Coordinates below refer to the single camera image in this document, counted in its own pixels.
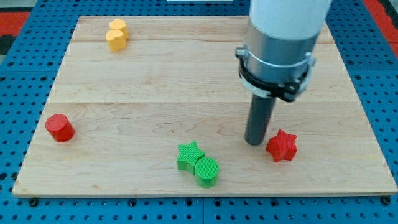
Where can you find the yellow heart block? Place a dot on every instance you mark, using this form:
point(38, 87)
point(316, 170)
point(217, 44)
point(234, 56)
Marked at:
point(115, 40)

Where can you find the yellow hexagon block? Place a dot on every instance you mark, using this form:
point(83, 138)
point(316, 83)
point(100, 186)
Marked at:
point(120, 25)

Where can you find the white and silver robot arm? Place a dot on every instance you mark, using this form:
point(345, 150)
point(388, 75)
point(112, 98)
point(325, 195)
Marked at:
point(276, 59)

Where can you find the wooden board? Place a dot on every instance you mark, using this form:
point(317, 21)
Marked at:
point(177, 82)

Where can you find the green star block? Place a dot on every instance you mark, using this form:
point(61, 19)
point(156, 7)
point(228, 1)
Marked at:
point(189, 155)

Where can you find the red star block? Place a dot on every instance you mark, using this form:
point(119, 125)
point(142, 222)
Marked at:
point(282, 146)

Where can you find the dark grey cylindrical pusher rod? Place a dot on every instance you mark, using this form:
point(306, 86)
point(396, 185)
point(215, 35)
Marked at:
point(258, 119)

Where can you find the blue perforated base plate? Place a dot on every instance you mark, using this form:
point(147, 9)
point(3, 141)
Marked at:
point(30, 67)

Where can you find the green cylinder block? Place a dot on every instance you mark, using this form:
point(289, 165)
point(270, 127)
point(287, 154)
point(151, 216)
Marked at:
point(206, 172)

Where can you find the red cylinder block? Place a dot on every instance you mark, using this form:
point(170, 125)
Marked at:
point(60, 128)

